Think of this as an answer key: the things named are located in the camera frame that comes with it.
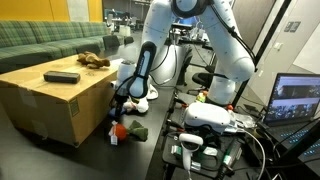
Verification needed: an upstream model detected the white plastic bag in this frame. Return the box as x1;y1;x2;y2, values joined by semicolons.
123;97;149;113

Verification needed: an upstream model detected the brown plush toy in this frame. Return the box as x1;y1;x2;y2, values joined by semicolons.
77;51;110;69

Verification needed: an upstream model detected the black office chair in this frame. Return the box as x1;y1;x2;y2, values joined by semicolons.
187;65;217;94

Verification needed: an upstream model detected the white VR headset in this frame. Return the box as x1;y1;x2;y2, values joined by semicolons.
183;102;237;134

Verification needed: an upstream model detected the green plaid sofa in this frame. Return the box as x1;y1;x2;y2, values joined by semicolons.
0;20;110;73

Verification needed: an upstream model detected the large cardboard box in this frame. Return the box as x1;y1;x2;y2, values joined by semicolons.
0;55;120;147

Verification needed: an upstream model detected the white terry towel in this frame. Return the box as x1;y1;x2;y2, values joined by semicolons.
111;80;158;100

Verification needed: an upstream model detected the white VR controller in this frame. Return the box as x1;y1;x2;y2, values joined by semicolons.
179;133;203;171

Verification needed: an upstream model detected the open laptop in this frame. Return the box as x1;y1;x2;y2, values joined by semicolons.
262;73;320;165

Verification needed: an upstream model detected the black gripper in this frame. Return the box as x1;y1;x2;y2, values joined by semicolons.
115;95;128;114

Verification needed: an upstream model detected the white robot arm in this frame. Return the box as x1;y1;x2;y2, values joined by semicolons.
125;0;255;106

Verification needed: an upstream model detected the black rectangular speaker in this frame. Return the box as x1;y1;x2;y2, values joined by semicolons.
43;71;81;84

